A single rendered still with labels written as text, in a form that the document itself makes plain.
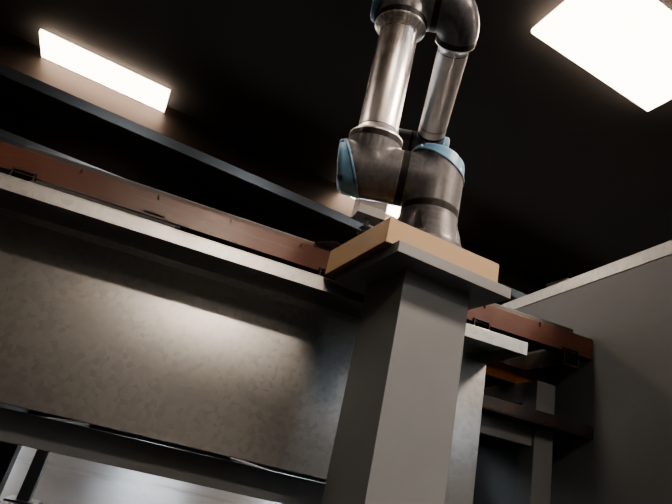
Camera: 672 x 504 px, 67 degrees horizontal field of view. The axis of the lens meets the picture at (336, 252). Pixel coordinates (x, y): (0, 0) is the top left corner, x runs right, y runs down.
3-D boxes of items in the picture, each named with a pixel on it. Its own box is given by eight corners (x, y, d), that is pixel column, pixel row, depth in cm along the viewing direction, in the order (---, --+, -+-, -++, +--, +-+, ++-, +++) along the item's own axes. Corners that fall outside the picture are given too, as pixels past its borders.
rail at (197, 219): (-7, 171, 115) (6, 150, 117) (581, 361, 148) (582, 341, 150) (-12, 163, 112) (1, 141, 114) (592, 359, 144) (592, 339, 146)
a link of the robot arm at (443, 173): (466, 204, 96) (474, 144, 101) (396, 190, 97) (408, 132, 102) (452, 229, 107) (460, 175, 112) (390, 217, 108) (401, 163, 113)
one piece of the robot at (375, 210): (383, 191, 158) (373, 238, 152) (356, 181, 156) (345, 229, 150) (395, 178, 149) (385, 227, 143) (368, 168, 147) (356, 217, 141)
